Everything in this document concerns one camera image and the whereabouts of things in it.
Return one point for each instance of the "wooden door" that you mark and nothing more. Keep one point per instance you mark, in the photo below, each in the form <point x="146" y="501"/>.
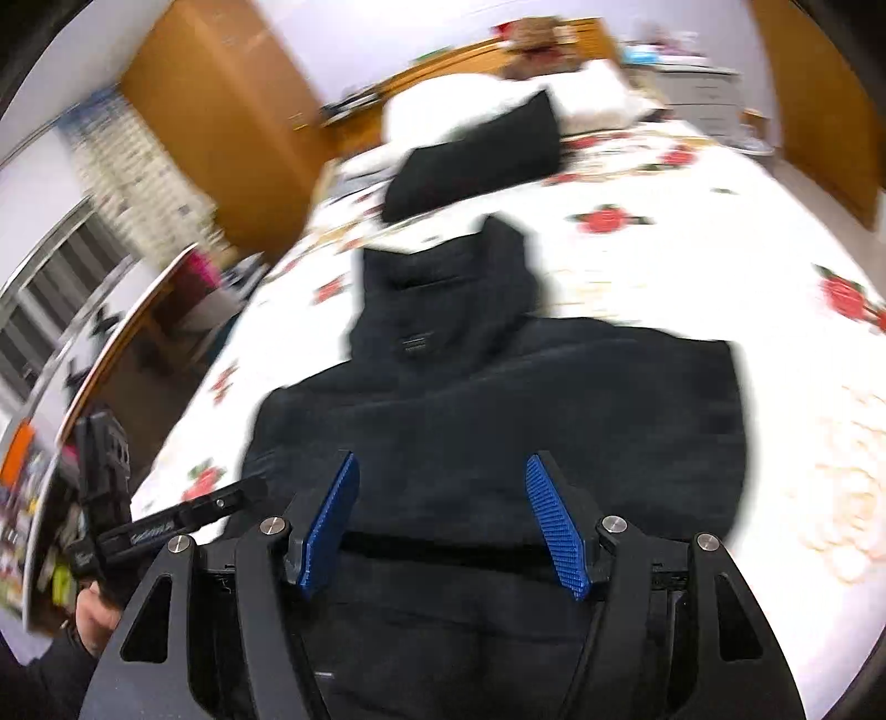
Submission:
<point x="817" y="104"/>

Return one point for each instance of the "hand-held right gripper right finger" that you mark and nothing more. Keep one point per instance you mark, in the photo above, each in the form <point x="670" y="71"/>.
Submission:
<point x="557" y="519"/>

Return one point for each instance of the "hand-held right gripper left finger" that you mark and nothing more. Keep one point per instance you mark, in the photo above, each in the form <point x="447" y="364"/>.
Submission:
<point x="332" y="516"/>

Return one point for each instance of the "white drawer cabinet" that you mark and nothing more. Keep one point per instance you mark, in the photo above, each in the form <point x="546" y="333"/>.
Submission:
<point x="699" y="93"/>

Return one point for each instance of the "white-topped wooden desk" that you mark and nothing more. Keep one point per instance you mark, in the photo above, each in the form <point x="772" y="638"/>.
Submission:
<point x="104" y="346"/>

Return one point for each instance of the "black padded jacket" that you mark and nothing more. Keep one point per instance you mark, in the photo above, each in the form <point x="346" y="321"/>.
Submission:
<point x="484" y="401"/>

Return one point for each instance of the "white floral blanket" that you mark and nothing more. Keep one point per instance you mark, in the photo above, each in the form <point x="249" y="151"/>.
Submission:
<point x="692" y="242"/>

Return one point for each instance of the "barred window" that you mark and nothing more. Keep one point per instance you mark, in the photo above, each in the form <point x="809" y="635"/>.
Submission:
<point x="55" y="291"/>

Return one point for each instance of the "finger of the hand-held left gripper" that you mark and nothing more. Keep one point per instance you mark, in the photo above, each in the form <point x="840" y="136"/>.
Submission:
<point x="207" y="505"/>

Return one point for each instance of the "wooden wardrobe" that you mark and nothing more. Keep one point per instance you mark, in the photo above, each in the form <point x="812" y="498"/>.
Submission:
<point x="214" y="118"/>

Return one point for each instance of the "orange box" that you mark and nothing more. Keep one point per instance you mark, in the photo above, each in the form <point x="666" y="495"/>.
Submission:
<point x="15" y="453"/>

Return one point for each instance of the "pink basket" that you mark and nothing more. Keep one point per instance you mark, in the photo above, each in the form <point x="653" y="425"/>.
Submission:
<point x="202" y="271"/>

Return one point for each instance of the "black folded garment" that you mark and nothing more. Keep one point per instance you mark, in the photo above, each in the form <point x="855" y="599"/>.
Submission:
<point x="477" y="166"/>

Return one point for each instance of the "wooden headboard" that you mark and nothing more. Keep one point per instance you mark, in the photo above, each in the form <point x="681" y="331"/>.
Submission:
<point x="443" y="59"/>

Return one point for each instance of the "person's left forearm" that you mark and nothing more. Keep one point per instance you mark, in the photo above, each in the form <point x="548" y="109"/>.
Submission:
<point x="62" y="678"/>

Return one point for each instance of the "patterned curtain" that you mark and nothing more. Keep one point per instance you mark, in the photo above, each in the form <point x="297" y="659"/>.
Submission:
<point x="138" y="166"/>

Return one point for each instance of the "white pillow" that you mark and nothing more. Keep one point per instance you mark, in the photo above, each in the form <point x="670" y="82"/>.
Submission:
<point x="457" y="104"/>

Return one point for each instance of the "person's left hand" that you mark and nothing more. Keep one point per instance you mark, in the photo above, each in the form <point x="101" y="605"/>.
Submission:
<point x="93" y="623"/>

